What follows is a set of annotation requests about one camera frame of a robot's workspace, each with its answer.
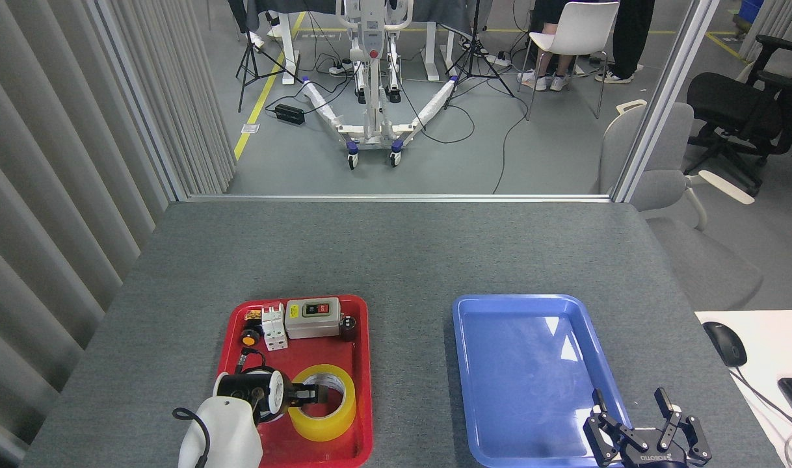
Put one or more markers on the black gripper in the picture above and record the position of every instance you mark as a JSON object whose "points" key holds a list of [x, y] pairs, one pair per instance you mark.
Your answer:
{"points": [[656, 460], [289, 395]]}

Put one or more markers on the yellow tape roll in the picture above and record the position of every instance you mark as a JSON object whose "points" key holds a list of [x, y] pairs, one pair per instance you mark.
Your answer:
{"points": [[334, 426]]}

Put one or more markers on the red plastic tray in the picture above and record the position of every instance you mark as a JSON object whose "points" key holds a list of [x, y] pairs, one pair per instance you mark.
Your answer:
{"points": [[331, 351]]}

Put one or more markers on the white circuit breaker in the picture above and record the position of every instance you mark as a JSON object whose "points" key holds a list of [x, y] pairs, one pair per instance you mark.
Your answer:
{"points": [[276, 331]]}

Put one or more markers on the orange push button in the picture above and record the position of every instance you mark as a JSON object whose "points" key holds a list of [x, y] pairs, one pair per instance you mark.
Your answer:
{"points": [[249, 338]]}

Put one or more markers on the small yellow black component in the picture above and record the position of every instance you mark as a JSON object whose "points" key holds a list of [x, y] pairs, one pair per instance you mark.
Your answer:
{"points": [[253, 315]]}

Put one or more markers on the black computer mouse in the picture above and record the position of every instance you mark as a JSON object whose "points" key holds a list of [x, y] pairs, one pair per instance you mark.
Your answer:
{"points": [[726, 343]]}

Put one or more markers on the blue plastic tray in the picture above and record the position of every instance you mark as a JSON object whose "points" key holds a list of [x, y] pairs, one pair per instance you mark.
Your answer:
{"points": [[519, 370]]}

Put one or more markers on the white desk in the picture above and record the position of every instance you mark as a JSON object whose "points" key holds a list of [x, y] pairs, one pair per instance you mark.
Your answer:
{"points": [[770, 341]]}

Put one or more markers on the grey upholstered chair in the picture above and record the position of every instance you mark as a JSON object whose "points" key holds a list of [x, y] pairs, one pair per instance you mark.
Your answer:
{"points": [[659, 188]]}

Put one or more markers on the white paper sheet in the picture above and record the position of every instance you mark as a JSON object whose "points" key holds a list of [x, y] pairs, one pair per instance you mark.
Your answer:
{"points": [[250, 128]]}

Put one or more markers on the black power adapter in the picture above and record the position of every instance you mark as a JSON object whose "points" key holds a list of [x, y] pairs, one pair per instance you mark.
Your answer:
{"points": [[290, 114]]}

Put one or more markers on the white stand on wheels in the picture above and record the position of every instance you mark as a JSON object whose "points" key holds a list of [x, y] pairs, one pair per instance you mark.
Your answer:
{"points": [[372, 97]]}

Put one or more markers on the black office chair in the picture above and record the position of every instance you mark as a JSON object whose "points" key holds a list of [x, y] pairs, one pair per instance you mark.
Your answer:
{"points": [[727, 104]]}

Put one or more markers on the black tripod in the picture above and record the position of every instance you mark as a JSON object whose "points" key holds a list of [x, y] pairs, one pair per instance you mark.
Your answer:
{"points": [[475, 58], [248, 55]]}

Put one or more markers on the walking person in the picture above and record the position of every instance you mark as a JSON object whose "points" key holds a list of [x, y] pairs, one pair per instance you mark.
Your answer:
{"points": [[258, 40]]}

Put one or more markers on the seated person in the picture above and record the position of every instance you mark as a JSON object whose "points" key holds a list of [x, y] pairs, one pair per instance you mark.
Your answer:
{"points": [[544, 75]]}

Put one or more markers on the white power strip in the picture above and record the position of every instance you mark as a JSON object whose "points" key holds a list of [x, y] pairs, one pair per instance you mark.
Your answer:
{"points": [[497, 61]]}

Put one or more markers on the standing person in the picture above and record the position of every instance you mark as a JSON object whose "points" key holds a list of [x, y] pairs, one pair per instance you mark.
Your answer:
{"points": [[627, 39]]}

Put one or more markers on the white plastic chair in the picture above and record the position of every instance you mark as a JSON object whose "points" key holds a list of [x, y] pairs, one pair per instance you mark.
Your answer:
{"points": [[581, 29]]}

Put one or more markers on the blue storage bin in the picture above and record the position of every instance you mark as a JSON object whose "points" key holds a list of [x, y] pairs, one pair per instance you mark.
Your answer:
{"points": [[751, 12]]}

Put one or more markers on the grey push button switch box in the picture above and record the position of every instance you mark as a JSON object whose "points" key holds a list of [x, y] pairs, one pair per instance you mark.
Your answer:
{"points": [[311, 325]]}

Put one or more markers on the dark round knob switch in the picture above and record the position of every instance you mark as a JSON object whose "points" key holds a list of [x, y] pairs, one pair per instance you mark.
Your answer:
{"points": [[348, 328]]}

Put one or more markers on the silver frame rail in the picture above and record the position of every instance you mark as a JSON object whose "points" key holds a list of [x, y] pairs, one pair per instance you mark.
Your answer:
{"points": [[396, 197]]}

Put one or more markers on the silver frame post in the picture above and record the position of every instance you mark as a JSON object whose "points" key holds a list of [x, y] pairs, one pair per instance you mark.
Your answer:
{"points": [[662, 104], [139, 104]]}

